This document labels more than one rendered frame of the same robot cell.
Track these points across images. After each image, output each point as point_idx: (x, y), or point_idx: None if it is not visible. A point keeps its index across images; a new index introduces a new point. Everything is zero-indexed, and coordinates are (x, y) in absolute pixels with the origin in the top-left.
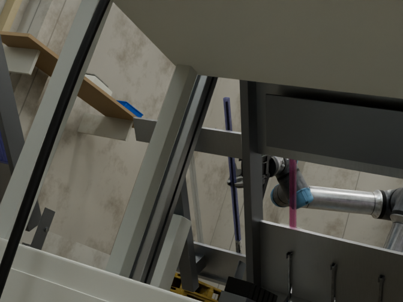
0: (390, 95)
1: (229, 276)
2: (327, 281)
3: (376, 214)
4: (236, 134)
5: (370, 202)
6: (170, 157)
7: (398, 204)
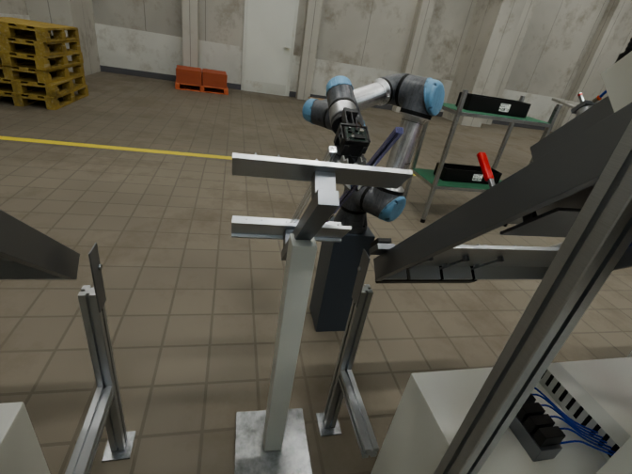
0: None
1: (547, 438)
2: (450, 260)
3: (382, 103)
4: (406, 174)
5: (382, 97)
6: (518, 392)
7: (414, 103)
